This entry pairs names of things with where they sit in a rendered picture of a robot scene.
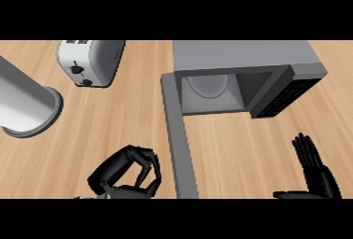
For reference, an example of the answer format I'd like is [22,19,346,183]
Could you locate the glass microwave turntable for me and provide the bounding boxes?
[186,74,230,100]

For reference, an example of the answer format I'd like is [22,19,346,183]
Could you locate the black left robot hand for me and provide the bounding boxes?
[86,144,162,200]

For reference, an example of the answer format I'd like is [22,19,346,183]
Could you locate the grey microwave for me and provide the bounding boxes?
[173,40,329,120]

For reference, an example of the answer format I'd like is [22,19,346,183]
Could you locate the grey microwave door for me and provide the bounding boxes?
[159,73,199,200]

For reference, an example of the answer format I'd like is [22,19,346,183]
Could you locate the grey cylindrical container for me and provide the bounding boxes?
[0,55,65,139]

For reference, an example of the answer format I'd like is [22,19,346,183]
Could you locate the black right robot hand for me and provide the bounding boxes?
[272,133,343,200]

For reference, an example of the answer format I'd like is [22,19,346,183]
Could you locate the white toaster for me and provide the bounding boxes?
[55,40,127,89]

